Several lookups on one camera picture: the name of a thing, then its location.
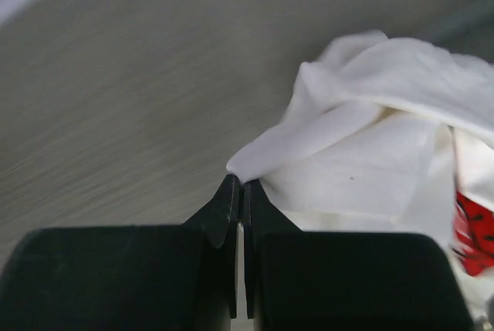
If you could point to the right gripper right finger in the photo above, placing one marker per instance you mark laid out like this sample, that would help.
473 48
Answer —
330 280

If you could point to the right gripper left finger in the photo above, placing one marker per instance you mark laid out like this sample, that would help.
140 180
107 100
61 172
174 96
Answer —
135 277

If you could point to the white Coca-Cola t-shirt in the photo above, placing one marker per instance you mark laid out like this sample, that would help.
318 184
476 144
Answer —
388 135

